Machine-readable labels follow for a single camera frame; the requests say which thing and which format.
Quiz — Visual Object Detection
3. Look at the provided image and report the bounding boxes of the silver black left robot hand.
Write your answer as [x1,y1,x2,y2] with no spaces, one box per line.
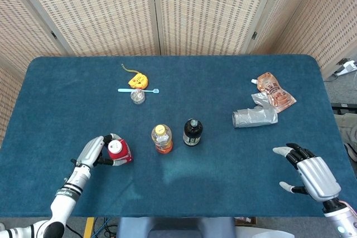
[75,133,132,169]

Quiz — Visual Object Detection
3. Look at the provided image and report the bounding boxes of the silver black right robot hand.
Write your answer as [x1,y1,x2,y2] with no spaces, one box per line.
[272,143,341,202]

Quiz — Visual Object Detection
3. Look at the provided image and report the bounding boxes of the red juice bottle white cap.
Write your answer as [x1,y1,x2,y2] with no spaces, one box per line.
[107,139,134,167]

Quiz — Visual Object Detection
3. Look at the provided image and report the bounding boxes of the clear bottle yellow cap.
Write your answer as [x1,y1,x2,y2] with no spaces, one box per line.
[151,124,173,154]

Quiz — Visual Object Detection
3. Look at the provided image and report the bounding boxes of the dark tea bottle black cap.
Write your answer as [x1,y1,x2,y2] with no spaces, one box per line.
[182,118,204,147]

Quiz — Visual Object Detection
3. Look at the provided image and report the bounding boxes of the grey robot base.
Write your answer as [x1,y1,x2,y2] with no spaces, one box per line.
[115,217,237,238]

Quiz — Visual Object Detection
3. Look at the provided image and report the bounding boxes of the beige cloth bundle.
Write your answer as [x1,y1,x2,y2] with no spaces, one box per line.
[334,114,357,144]

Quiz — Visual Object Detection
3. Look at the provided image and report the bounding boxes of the light blue toothbrush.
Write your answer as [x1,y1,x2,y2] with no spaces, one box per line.
[117,88,160,94]

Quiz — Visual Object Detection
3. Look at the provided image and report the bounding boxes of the small clear plastic jar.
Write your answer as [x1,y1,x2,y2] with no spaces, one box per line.
[130,89,146,105]

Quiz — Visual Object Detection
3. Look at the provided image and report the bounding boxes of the yellow tape measure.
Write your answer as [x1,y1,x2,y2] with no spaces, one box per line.
[121,64,149,90]

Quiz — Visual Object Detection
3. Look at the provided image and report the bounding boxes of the orange spout pouch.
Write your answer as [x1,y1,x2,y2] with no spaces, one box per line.
[250,72,297,111]

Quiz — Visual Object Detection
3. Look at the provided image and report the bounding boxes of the blue velvet tablecloth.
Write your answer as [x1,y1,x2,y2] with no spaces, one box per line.
[0,55,357,218]

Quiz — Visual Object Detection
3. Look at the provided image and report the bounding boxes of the white power strip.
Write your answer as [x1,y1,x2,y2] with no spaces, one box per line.
[333,59,357,77]

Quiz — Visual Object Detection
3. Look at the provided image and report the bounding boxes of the woven folding screen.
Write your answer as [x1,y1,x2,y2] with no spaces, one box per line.
[0,0,357,144]

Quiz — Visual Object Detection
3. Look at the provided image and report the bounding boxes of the blue floor cable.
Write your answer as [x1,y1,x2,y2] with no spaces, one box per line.
[91,217,112,238]

